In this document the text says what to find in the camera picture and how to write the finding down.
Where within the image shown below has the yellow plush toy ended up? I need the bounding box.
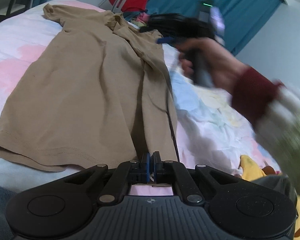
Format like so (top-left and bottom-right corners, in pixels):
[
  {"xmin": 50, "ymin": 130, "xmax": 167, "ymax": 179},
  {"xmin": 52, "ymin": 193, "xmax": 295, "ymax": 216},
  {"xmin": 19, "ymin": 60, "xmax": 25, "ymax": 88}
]
[{"xmin": 239, "ymin": 155, "xmax": 300, "ymax": 239}]

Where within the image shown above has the blue curtain right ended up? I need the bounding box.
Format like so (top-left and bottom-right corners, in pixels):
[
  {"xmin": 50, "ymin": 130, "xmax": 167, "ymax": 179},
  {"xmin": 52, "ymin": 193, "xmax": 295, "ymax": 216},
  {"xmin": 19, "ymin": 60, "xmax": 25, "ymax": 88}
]
[{"xmin": 146, "ymin": 0, "xmax": 283, "ymax": 55}]

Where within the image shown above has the pink garment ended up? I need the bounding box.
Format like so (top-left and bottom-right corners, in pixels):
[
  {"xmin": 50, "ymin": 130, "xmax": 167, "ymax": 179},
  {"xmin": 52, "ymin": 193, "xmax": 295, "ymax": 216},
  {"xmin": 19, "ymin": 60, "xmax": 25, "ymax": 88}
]
[{"xmin": 136, "ymin": 12, "xmax": 150, "ymax": 23}]

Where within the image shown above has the person right hand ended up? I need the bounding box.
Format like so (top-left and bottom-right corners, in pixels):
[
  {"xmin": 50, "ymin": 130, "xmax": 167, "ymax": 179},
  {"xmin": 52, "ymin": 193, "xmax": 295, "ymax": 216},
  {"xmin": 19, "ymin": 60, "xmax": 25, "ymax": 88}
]
[{"xmin": 175, "ymin": 37, "xmax": 249, "ymax": 94}]

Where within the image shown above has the tan printed t-shirt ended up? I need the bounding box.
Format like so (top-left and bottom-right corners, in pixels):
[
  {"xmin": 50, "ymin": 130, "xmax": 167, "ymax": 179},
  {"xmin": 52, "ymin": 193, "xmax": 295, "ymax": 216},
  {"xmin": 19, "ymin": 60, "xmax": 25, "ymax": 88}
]
[{"xmin": 0, "ymin": 4, "xmax": 177, "ymax": 172}]

